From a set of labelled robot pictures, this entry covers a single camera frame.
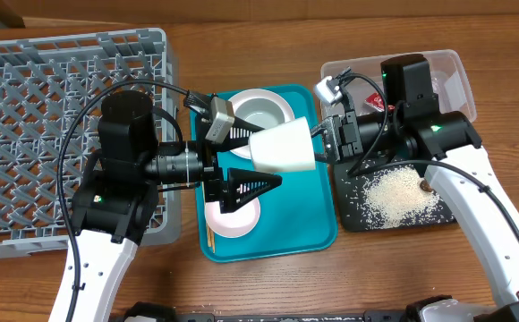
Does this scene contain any white rice pile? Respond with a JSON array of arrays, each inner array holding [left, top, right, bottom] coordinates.
[[344, 163, 451, 229]]

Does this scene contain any wooden chopstick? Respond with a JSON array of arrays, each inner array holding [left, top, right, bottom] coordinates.
[[200, 182, 213, 249], [208, 232, 216, 253]]

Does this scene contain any large white plate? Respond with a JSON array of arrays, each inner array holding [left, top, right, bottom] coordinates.
[[227, 88, 296, 161]]

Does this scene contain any brown food scrap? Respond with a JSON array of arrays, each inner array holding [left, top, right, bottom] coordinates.
[[420, 180, 435, 192]]

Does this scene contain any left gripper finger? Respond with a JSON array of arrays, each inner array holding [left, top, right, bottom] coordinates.
[[217, 117, 263, 152], [219, 168, 283, 213]]

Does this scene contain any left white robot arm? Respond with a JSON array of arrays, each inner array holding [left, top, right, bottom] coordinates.
[[49, 90, 282, 321]]

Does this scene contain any white cup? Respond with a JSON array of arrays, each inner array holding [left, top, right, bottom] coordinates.
[[249, 117, 316, 174]]

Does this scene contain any small pink-white plate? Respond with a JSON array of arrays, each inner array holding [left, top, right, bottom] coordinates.
[[205, 199, 260, 238]]

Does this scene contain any grey dishwasher rack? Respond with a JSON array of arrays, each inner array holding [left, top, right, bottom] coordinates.
[[0, 28, 179, 258]]

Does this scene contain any right wooden chopstick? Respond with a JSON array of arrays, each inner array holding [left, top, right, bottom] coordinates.
[[208, 232, 216, 253]]

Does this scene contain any clear plastic bin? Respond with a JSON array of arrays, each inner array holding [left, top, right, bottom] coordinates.
[[320, 49, 477, 123]]

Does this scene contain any black waste tray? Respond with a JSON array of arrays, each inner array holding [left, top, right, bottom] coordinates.
[[330, 149, 460, 233]]

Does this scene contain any grey-green bowl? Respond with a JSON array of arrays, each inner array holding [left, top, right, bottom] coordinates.
[[235, 97, 285, 129]]

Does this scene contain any red snack wrapper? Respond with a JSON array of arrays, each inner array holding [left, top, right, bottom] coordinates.
[[364, 93, 385, 112]]

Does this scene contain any left wooden chopstick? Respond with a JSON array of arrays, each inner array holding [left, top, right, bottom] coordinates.
[[200, 182, 213, 249]]

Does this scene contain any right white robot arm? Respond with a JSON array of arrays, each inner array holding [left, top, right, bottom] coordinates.
[[311, 54, 519, 321]]

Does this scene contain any teal plastic tray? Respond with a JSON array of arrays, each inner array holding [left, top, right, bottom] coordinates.
[[189, 83, 339, 264]]

